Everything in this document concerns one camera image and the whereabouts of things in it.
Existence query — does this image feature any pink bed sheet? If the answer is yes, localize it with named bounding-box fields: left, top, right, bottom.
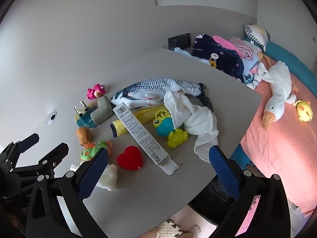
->
left=240, top=55, right=317, bottom=216

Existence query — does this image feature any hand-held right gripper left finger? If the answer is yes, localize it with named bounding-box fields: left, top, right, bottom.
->
left=26, top=149, right=111, bottom=238

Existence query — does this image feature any mauve clothes pile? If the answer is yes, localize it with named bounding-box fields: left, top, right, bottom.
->
left=229, top=37, right=260, bottom=60

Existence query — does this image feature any yellow pouch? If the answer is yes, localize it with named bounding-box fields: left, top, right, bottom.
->
left=110, top=105, right=169, bottom=137

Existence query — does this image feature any yellow frog toy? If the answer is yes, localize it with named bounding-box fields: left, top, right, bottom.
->
left=166, top=128, right=189, bottom=149

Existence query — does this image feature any teal blanket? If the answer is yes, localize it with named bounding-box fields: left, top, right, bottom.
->
left=241, top=37, right=317, bottom=80

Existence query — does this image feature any person's foot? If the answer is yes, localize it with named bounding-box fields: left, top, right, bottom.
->
left=144, top=225, right=202, bottom=238

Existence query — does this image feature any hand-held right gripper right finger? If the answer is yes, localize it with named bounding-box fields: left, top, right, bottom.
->
left=209, top=145, right=291, bottom=238

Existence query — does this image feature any white towel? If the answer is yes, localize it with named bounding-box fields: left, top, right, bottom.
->
left=163, top=91, right=220, bottom=163

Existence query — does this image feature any blue and green frog toy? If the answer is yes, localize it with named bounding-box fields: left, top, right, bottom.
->
left=152, top=109, right=184, bottom=138

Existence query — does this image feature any pink toy figure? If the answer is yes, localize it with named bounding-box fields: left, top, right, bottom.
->
left=87, top=83, right=106, bottom=100

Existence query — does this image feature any black wall panel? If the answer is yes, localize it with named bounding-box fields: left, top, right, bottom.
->
left=168, top=33, right=191, bottom=51

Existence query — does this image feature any red heart toy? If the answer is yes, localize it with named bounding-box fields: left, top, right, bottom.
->
left=117, top=145, right=144, bottom=171

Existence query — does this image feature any white squishy toy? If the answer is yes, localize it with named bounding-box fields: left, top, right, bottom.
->
left=70, top=163, right=118, bottom=191

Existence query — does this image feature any teal toy holder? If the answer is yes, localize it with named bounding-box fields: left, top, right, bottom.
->
left=74, top=101, right=99, bottom=129

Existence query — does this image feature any green and orange toy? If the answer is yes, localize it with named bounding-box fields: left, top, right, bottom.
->
left=80, top=141, right=112, bottom=161

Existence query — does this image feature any white cartoon print cloth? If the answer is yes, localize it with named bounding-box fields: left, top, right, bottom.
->
left=244, top=73, right=262, bottom=90

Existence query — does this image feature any fish plush toy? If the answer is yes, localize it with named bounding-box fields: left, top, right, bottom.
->
left=110, top=77, right=214, bottom=112

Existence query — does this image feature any pink fleece cloth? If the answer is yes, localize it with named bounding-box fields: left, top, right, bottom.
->
left=212, top=35, right=244, bottom=60

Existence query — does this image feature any grey bent foam piece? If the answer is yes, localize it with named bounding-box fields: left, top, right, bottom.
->
left=90, top=96, right=113, bottom=126

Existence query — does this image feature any black trash bin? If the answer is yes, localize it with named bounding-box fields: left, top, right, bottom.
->
left=188, top=174, right=238, bottom=225

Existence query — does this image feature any yellow chick plush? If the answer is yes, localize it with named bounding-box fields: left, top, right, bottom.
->
left=295, top=100, right=312, bottom=122

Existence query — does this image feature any light blue cloth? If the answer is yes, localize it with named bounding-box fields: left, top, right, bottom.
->
left=174, top=47, right=211, bottom=66

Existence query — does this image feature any light blue knit blanket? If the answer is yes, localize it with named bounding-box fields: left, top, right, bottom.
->
left=241, top=55, right=260, bottom=75

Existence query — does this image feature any navy printed blanket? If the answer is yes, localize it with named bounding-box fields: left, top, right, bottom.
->
left=192, top=33, right=245, bottom=82

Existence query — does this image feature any white goose plush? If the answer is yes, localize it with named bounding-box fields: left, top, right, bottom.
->
left=258, top=61, right=299, bottom=131

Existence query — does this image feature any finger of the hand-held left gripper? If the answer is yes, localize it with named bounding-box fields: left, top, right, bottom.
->
left=0, top=133, right=40, bottom=169
left=12, top=142, right=70, bottom=178

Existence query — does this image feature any puzzle foam floor mat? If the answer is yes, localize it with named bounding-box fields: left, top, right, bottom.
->
left=158, top=161, right=312, bottom=238

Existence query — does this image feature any patchwork pillow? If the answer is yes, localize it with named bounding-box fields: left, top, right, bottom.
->
left=244, top=24, right=271, bottom=52

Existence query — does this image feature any brown toy figure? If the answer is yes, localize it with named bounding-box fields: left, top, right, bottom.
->
left=76, top=127, right=93, bottom=146

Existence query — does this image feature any long grey cardboard box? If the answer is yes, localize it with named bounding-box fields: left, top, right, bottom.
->
left=113, top=104, right=179, bottom=176

